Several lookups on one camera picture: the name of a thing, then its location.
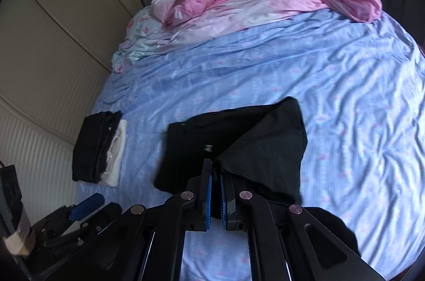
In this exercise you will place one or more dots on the folded black clothes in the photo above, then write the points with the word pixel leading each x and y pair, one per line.
pixel 91 148

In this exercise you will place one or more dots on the folded white clothes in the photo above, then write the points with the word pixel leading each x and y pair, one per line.
pixel 114 154

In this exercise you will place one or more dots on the black pants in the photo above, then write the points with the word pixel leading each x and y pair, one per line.
pixel 212 141

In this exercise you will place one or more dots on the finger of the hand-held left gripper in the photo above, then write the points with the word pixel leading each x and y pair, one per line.
pixel 87 206
pixel 106 214

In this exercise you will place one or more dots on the blue striped bedsheet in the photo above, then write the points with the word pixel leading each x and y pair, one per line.
pixel 332 101

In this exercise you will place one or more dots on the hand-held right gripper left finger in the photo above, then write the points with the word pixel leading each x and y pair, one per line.
pixel 207 198

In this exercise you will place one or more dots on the pink crumpled duvet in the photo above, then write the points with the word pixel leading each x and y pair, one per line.
pixel 149 38

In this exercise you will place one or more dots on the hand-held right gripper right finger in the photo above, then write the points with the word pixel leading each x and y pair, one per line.
pixel 223 201

